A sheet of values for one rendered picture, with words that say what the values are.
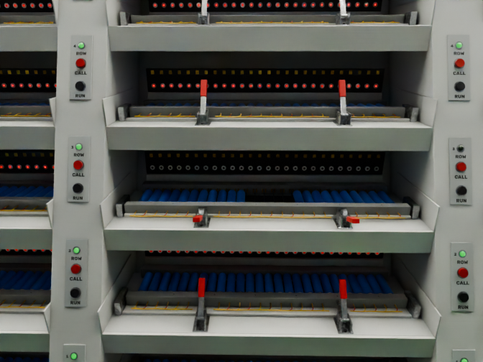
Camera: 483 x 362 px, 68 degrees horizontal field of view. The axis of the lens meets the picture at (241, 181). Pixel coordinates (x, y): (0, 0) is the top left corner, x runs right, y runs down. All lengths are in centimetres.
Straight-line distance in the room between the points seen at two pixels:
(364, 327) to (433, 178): 30
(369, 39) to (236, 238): 45
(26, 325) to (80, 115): 41
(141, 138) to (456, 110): 58
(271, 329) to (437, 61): 58
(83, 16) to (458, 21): 70
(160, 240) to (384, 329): 45
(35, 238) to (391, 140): 69
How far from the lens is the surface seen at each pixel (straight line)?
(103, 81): 74
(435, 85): 77
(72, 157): 73
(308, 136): 68
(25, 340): 82
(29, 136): 79
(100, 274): 72
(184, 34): 73
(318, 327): 73
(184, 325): 73
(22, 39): 84
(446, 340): 79
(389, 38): 77
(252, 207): 70
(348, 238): 69
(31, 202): 84
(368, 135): 70
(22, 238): 79
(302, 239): 67
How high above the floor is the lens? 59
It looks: 2 degrees up
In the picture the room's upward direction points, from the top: straight up
